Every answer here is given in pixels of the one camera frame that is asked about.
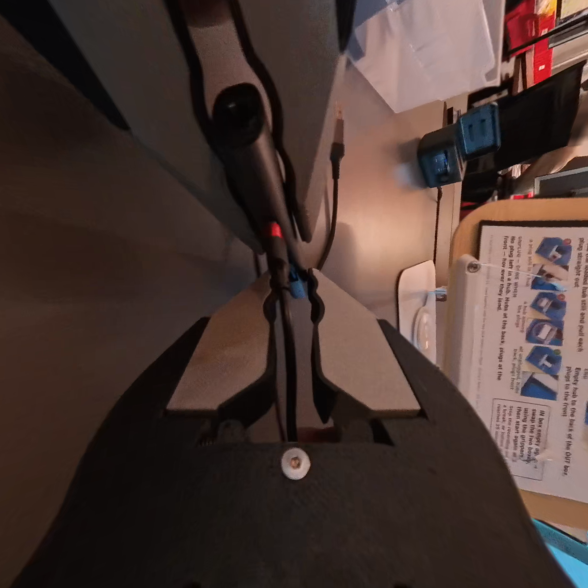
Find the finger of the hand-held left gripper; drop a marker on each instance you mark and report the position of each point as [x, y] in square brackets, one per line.
[151, 92]
[307, 69]

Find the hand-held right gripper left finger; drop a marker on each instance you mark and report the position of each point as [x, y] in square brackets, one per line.
[229, 358]

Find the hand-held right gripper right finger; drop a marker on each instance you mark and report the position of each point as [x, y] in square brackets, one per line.
[363, 363]

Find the grey usb hub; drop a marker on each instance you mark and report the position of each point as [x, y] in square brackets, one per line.
[257, 151]

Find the white stand base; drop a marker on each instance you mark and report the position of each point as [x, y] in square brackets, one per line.
[413, 294]

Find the white sheet holder bar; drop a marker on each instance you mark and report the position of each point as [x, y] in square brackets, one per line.
[464, 321]

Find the clear plastic box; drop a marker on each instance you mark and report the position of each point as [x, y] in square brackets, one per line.
[427, 55]

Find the small black display device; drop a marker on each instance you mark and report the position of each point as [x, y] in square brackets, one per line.
[441, 156]

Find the instruction sheet on wooden stand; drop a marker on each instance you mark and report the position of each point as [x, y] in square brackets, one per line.
[505, 209]

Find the red box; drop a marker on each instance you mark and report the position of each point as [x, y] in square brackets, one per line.
[528, 27]

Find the black office chair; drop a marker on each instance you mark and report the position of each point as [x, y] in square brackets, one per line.
[542, 115]

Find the light blue plastic object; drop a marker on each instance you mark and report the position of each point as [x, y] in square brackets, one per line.
[574, 565]

